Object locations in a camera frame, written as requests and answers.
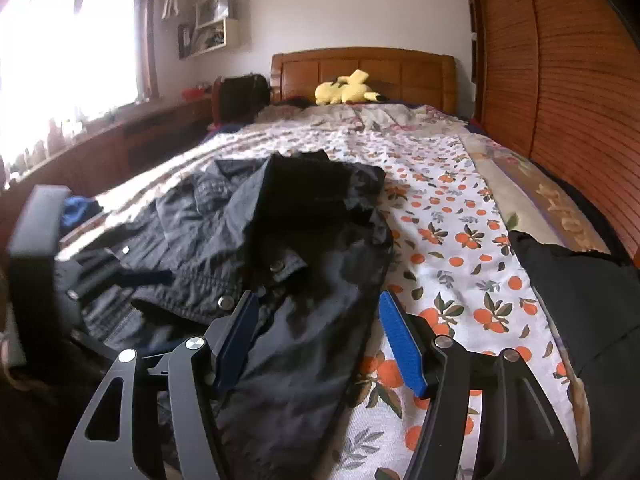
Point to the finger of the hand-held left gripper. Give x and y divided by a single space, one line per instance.
135 278

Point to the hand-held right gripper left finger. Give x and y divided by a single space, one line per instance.
235 340

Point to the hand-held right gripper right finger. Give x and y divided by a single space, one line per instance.
405 345

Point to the black jacket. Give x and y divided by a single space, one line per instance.
300 240

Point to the navy blue folded garment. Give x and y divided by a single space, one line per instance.
80 210

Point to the bed with orange-print sheet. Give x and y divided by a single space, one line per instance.
450 240

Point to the long wooden desk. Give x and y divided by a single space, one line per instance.
100 155

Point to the black garment pile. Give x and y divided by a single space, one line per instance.
575 310

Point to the wood framed window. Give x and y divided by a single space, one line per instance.
65 60

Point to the dark backpack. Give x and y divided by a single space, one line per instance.
242 95

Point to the floral quilt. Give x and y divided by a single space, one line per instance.
400 115

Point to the yellow plush toy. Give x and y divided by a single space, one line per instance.
345 91

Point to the wooden bed headboard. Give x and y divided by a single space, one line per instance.
400 67

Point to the wooden slatted wardrobe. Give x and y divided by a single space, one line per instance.
575 85

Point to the white wall shelf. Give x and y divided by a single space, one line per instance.
210 25

